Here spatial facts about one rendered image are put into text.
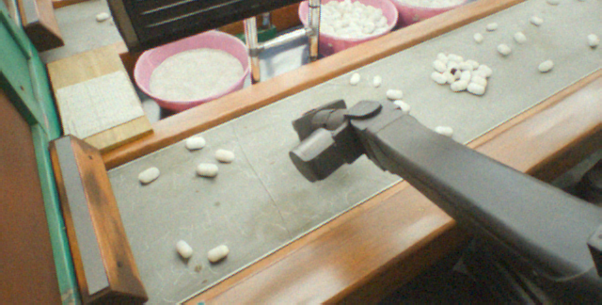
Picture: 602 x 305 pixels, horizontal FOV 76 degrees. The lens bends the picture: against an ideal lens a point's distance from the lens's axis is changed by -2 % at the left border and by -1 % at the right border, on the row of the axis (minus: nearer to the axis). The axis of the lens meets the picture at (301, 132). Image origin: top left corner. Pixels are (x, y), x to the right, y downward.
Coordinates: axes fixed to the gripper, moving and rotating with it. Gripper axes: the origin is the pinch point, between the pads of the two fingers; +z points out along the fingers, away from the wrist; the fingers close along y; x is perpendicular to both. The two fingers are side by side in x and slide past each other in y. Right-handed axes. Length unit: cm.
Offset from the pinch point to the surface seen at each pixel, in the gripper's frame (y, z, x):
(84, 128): 36.2, 16.5, -14.5
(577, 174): -122, 34, 74
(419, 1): -58, 24, -16
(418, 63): -36.7, 7.4, -1.1
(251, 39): 0.9, 7.5, -19.2
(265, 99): 1.8, 10.6, -6.8
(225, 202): 19.4, -1.2, 6.3
